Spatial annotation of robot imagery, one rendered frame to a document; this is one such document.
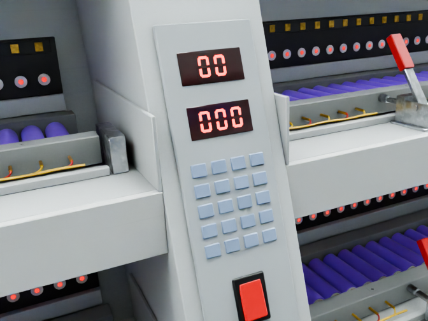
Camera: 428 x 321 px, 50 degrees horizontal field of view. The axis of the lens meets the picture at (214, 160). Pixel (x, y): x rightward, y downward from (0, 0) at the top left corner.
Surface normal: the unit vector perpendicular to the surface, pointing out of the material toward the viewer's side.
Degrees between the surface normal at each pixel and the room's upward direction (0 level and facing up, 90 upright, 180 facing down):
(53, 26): 90
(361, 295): 17
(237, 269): 90
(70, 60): 90
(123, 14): 90
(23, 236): 107
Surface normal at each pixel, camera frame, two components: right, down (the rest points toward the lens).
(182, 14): 0.38, -0.02
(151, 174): -0.91, 0.18
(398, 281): -0.05, -0.95
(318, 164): 0.41, 0.27
